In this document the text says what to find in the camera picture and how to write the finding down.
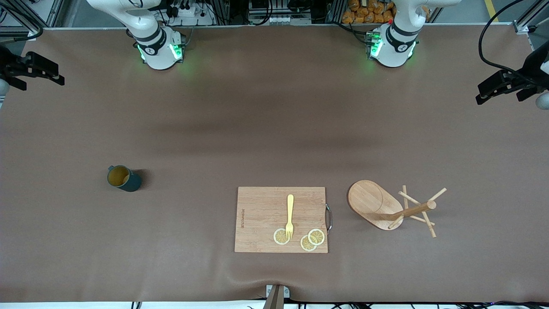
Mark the dark green mug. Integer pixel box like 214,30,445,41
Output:
107,165,142,192

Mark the wooden mug tree rack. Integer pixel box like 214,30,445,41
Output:
347,180,447,238

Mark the white power strip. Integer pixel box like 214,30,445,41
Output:
165,3,215,25

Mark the pile of orange bags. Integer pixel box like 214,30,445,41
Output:
342,0,395,24

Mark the yellow plastic fork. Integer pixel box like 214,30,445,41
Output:
285,194,295,240

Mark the wooden cutting board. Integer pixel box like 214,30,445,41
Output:
235,186,333,254

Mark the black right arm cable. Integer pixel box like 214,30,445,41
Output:
0,4,44,42

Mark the aluminium frame post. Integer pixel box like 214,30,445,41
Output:
0,0,65,37
514,0,549,35

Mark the grey metal table bracket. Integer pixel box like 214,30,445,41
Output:
262,285,290,309

